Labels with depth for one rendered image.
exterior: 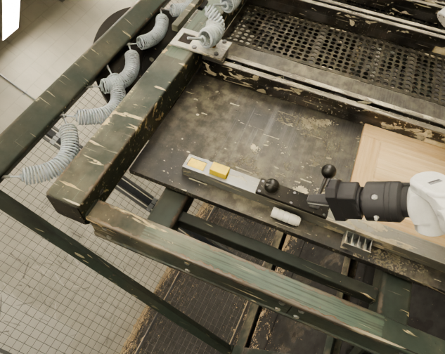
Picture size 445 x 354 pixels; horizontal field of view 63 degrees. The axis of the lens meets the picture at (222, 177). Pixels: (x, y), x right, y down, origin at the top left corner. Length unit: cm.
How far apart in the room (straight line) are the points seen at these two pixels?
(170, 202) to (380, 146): 68
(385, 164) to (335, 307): 50
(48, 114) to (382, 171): 119
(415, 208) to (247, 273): 39
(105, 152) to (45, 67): 523
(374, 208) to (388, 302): 32
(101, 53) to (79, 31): 491
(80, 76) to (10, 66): 455
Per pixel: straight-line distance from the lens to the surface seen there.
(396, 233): 105
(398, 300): 107
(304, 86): 126
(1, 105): 591
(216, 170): 100
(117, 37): 181
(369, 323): 92
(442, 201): 75
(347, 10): 170
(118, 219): 95
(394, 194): 81
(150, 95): 114
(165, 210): 104
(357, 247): 100
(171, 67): 123
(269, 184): 87
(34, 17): 661
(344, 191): 84
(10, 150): 146
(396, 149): 126
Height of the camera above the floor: 191
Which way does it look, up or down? 17 degrees down
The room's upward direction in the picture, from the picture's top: 52 degrees counter-clockwise
